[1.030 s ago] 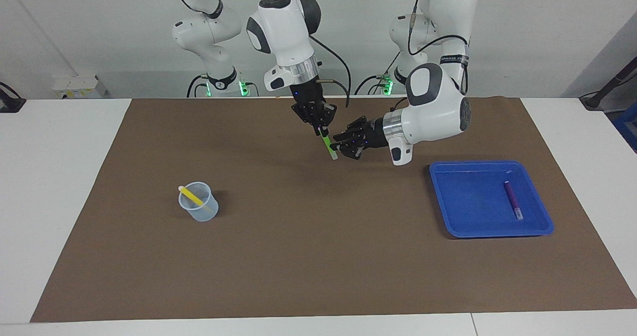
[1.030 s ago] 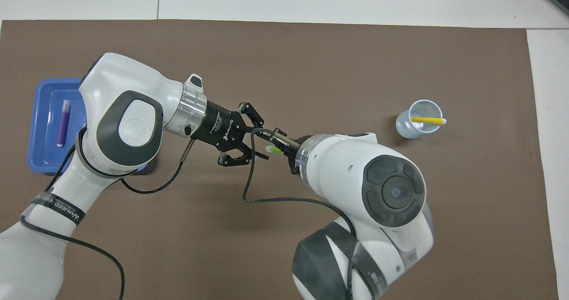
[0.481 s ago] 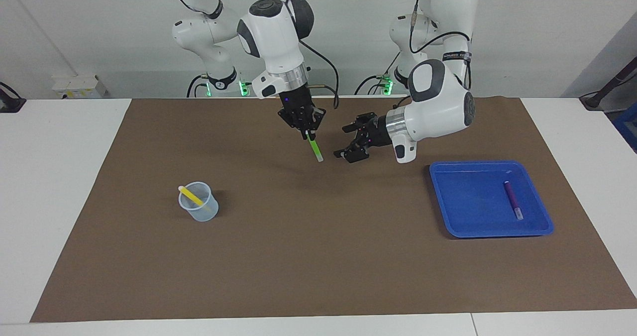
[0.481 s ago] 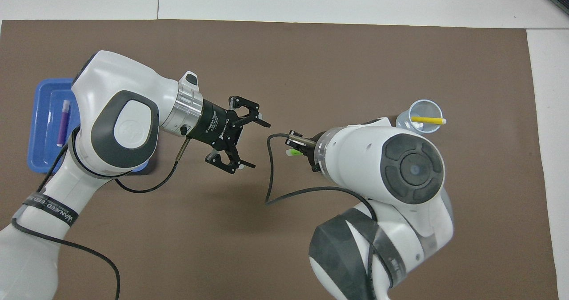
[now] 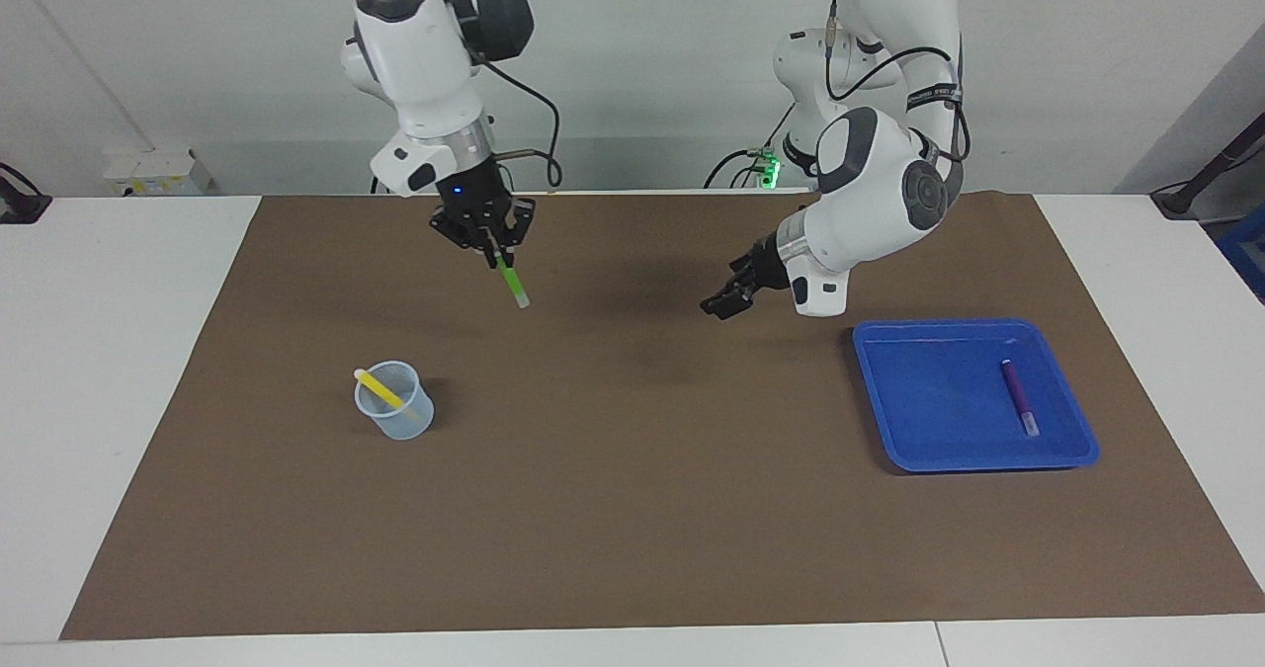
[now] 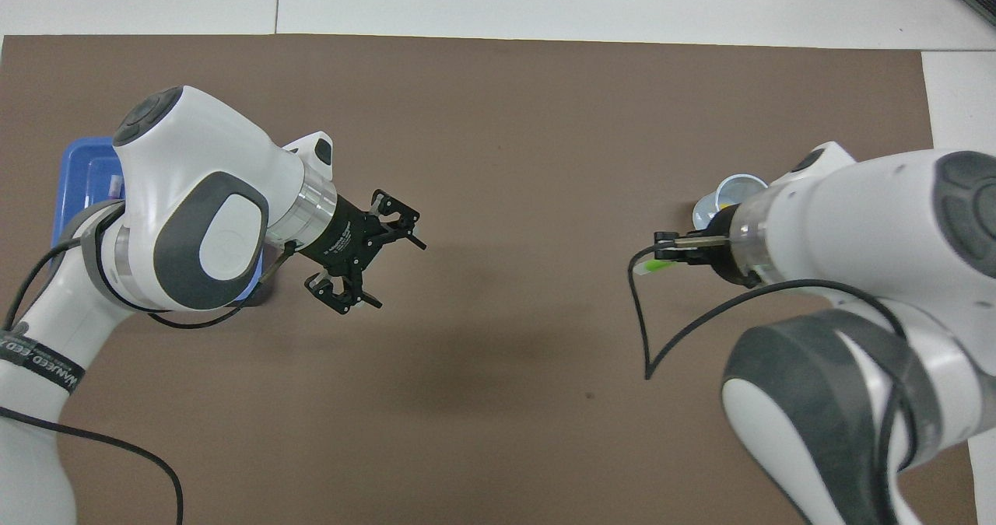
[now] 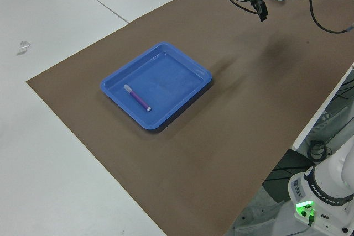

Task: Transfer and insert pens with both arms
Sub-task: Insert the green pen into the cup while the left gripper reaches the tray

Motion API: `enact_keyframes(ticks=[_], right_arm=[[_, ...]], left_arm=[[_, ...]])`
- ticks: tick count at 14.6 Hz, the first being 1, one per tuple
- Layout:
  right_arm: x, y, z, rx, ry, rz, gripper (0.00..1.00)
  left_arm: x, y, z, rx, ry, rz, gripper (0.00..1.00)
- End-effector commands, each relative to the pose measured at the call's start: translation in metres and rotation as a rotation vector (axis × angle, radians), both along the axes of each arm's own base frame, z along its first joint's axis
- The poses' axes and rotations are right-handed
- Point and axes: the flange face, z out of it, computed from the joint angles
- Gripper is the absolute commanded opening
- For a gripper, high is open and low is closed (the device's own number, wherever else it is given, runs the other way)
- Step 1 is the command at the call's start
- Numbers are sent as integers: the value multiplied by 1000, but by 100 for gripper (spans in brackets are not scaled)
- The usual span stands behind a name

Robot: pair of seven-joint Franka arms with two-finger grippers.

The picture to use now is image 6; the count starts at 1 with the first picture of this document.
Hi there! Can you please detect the brown table mat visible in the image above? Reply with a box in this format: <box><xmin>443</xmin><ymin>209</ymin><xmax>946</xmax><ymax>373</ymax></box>
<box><xmin>0</xmin><ymin>33</ymin><xmax>980</xmax><ymax>525</ymax></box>

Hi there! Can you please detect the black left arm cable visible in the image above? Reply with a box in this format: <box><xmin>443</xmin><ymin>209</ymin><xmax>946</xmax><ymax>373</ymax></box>
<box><xmin>0</xmin><ymin>237</ymin><xmax>298</xmax><ymax>525</ymax></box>

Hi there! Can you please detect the translucent plastic cup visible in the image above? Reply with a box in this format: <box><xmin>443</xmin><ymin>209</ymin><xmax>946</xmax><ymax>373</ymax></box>
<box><xmin>692</xmin><ymin>173</ymin><xmax>770</xmax><ymax>230</ymax></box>

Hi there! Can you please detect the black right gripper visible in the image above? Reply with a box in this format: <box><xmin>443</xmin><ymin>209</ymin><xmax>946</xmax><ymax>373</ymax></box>
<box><xmin>654</xmin><ymin>214</ymin><xmax>759</xmax><ymax>289</ymax></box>

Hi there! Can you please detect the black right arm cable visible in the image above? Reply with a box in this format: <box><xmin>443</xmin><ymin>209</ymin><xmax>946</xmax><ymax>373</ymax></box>
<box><xmin>627</xmin><ymin>233</ymin><xmax>919</xmax><ymax>525</ymax></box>

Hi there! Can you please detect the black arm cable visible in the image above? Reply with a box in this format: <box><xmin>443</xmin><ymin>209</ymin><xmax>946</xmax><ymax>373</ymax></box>
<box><xmin>0</xmin><ymin>237</ymin><xmax>298</xmax><ymax>525</ymax></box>
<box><xmin>627</xmin><ymin>233</ymin><xmax>919</xmax><ymax>525</ymax></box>

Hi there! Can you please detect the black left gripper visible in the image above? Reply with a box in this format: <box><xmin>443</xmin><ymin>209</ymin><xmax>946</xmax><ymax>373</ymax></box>
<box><xmin>300</xmin><ymin>191</ymin><xmax>427</xmax><ymax>314</ymax></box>

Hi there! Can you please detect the blue plastic tray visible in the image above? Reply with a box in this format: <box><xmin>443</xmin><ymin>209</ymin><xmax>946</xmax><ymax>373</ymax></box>
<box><xmin>51</xmin><ymin>137</ymin><xmax>269</xmax><ymax>304</ymax></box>

